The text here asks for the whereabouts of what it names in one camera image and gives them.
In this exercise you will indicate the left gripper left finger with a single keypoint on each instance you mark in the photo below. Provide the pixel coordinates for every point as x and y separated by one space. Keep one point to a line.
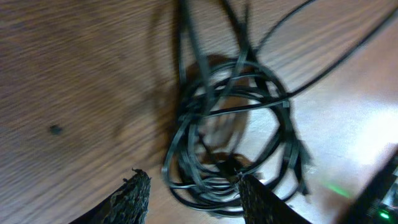
127 205

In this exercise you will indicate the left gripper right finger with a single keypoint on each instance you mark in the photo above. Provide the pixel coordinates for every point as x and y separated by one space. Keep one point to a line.
261 206

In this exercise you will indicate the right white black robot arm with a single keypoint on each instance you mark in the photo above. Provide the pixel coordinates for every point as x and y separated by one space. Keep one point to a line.
377 203

